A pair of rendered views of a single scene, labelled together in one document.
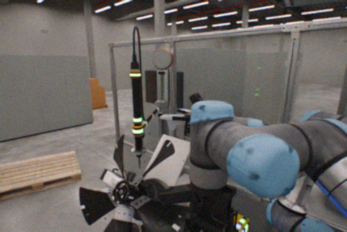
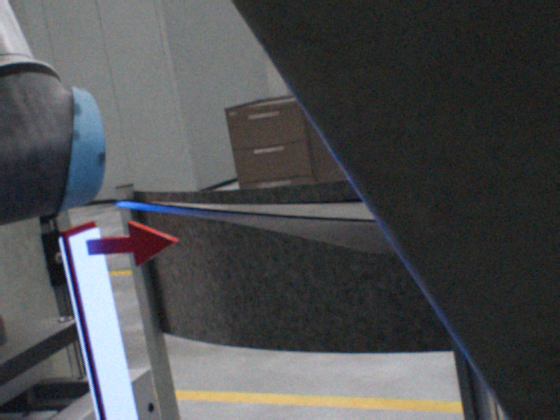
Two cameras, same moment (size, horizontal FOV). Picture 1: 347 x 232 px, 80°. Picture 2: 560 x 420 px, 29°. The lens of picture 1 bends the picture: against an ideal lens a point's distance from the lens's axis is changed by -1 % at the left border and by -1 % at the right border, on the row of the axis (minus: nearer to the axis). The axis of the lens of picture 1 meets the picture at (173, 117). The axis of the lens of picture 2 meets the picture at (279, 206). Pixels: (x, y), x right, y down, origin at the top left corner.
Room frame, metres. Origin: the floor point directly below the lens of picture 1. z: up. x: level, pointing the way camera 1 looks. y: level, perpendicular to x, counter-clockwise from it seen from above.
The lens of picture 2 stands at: (1.24, -0.09, 1.27)
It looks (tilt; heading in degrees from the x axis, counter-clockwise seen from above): 8 degrees down; 170
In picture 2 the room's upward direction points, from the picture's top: 10 degrees counter-clockwise
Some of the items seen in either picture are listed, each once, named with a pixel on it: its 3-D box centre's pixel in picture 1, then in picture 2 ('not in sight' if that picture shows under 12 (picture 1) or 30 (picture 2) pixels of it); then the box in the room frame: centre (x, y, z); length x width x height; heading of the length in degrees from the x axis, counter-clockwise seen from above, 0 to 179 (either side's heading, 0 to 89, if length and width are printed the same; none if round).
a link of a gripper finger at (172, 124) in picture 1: (171, 123); not in sight; (0.74, 0.01, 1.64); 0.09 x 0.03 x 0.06; 89
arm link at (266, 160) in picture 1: (257, 153); not in sight; (0.27, -0.12, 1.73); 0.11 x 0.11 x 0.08; 20
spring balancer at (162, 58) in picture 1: (162, 58); not in sight; (1.61, 0.08, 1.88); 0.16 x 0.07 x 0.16; 84
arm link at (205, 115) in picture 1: (211, 133); not in sight; (0.36, -0.07, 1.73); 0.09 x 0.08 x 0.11; 20
